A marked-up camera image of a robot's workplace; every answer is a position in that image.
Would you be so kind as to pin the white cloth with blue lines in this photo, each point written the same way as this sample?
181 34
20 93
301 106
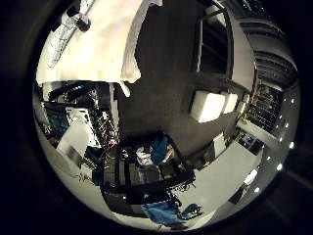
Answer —
60 39

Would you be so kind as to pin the white box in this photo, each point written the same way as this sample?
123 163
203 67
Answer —
76 140

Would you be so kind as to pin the black desk with clutter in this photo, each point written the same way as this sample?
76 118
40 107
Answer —
153 187

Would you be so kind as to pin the blue fabric chair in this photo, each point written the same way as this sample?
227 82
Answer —
161 212

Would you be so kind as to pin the large white cushion block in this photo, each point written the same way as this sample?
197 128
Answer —
207 106

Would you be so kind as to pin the small white cushion block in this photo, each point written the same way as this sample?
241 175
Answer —
230 103

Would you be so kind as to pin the white counter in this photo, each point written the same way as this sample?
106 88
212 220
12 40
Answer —
256 132

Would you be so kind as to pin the dark shelf with many items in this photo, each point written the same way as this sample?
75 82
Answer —
264 107

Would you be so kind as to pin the black open frame shelf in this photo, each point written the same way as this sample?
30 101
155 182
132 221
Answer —
212 42

